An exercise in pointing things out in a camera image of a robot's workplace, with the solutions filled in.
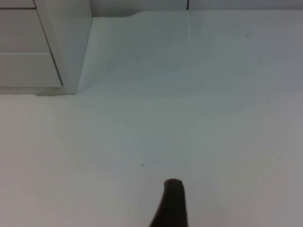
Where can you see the grey chest of drawers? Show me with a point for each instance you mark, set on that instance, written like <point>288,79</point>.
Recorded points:
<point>26,47</point>

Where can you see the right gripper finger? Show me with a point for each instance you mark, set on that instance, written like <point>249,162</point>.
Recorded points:
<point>172,205</point>

